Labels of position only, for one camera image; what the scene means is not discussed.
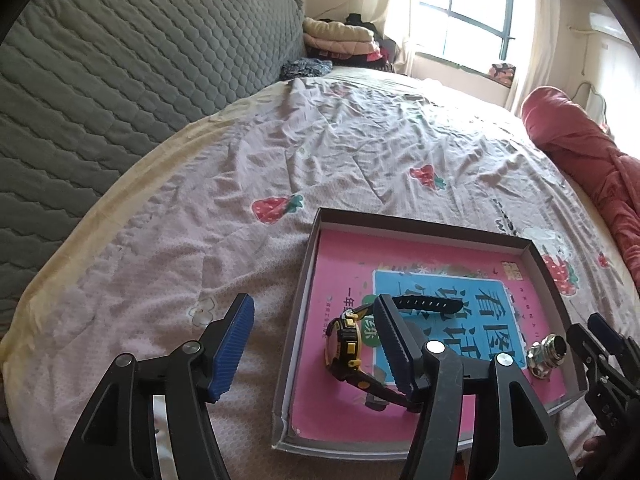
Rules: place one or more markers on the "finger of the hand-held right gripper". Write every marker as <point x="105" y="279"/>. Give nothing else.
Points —
<point x="582" y="347"/>
<point x="610" y="337"/>

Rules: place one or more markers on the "white metal frame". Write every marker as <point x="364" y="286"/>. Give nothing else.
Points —
<point x="597" y="105"/>

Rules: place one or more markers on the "grey cardboard box tray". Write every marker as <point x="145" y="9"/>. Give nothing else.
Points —
<point x="300" y="310"/>

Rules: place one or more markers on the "red blanket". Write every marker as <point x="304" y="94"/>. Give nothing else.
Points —
<point x="575" y="145"/>

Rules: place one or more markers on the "patterned cushion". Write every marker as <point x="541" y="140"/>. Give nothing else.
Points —
<point x="502" y="72"/>

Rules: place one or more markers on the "person's right hand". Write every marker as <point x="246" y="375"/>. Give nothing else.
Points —
<point x="592" y="450"/>

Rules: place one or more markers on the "grey quilted headboard cover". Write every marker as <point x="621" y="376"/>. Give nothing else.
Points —
<point x="125" y="60"/>

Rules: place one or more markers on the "white air conditioner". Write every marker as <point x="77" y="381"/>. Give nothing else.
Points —
<point x="610" y="24"/>

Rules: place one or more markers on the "black and yellow wristwatch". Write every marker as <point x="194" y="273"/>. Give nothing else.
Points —
<point x="345" y="345"/>

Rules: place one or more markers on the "beige folded blanket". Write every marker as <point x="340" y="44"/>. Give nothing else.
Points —
<point x="335" y="30"/>

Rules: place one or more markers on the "cream curtain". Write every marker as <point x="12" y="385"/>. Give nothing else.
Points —
<point x="530" y="35"/>
<point x="395" y="10"/>

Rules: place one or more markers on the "dark patterned cloth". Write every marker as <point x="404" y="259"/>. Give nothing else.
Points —
<point x="305" y="69"/>

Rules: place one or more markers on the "pink strawberry print bedsheet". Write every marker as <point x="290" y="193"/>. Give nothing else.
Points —
<point x="300" y="135"/>

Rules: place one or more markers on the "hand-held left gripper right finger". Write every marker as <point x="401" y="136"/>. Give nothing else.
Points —
<point x="395" y="350"/>

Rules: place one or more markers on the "window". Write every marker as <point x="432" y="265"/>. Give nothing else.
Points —
<point x="470" y="10"/>

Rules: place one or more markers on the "shiny silver metal object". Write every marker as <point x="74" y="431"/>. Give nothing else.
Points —
<point x="545" y="355"/>

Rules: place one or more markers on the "black clothes pile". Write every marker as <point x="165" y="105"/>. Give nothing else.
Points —
<point x="385" y="55"/>

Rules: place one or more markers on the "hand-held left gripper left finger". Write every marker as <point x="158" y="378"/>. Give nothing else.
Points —
<point x="232" y="345"/>

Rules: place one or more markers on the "pink folded quilt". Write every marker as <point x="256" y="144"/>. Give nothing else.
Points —
<point x="345" y="50"/>

